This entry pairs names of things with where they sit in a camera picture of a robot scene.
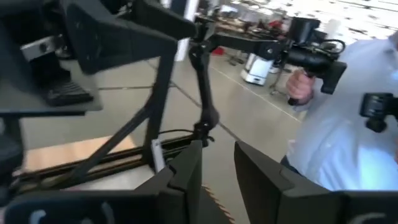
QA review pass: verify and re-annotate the black backlit keyboard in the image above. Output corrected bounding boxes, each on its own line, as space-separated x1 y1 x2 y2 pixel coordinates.
42 80 95 107

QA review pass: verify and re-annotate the grey side table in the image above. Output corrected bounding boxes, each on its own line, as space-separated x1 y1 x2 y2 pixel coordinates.
0 57 104 118

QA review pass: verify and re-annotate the black monitor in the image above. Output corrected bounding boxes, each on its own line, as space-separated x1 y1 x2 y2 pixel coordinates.
288 16 322 45

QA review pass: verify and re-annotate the silver box device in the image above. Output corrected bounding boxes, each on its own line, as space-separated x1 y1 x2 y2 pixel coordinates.
19 35 64 62

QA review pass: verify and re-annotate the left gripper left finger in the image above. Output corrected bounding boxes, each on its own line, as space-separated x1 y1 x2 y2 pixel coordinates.
133 139 203 224

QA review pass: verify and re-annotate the black aluminium table frame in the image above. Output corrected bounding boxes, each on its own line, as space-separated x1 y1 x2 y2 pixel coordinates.
18 46 218 187

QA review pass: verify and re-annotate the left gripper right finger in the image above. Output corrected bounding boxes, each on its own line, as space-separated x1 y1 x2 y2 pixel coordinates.
233 140 346 224

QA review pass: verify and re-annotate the black leader arm handle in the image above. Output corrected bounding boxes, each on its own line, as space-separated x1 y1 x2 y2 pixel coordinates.
359 92 398 134
285 39 348 106

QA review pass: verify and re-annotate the white mobile robot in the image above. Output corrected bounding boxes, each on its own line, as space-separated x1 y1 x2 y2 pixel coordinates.
240 52 275 86

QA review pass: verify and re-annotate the person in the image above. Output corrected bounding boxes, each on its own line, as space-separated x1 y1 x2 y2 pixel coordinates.
279 30 398 192

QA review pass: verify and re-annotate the person's hand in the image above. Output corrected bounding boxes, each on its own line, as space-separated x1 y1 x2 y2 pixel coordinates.
285 68 316 105

